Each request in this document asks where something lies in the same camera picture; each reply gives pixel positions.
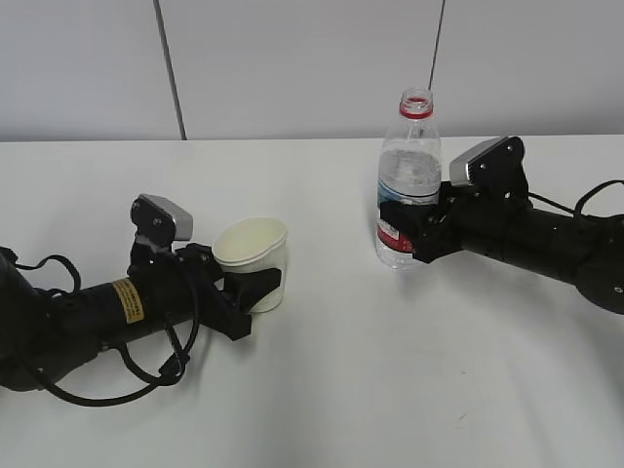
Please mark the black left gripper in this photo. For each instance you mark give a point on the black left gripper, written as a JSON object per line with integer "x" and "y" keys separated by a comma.
{"x": 174, "y": 287}

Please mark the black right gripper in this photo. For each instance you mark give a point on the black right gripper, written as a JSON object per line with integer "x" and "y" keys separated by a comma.
{"x": 467, "y": 219}

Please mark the white paper cup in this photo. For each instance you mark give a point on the white paper cup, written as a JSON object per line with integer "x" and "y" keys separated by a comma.
{"x": 251, "y": 245}

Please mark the clear water bottle red label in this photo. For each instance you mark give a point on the clear water bottle red label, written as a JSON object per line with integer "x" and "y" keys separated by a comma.
{"x": 410, "y": 159}

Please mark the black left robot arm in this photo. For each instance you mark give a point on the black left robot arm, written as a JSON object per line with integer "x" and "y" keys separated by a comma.
{"x": 57, "y": 332}

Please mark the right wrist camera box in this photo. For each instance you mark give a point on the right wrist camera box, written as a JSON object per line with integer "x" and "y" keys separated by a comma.
{"x": 494, "y": 166}

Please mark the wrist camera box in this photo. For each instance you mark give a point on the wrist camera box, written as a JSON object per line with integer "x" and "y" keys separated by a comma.
{"x": 494, "y": 166}
{"x": 160, "y": 222}

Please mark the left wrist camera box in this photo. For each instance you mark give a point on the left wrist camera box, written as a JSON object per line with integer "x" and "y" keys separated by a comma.
{"x": 160, "y": 222}

